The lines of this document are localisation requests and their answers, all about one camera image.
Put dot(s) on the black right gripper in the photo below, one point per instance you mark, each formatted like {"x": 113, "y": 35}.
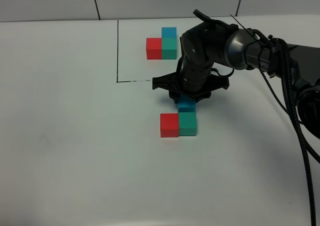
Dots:
{"x": 191, "y": 80}

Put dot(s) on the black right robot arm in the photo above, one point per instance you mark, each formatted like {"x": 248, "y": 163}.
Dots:
{"x": 231, "y": 45}

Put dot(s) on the green template cube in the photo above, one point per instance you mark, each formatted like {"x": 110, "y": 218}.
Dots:
{"x": 169, "y": 50}

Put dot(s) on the red template cube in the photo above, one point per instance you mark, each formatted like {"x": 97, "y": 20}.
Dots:
{"x": 154, "y": 48}

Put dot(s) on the blue template cube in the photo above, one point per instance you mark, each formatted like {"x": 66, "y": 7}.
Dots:
{"x": 169, "y": 32}

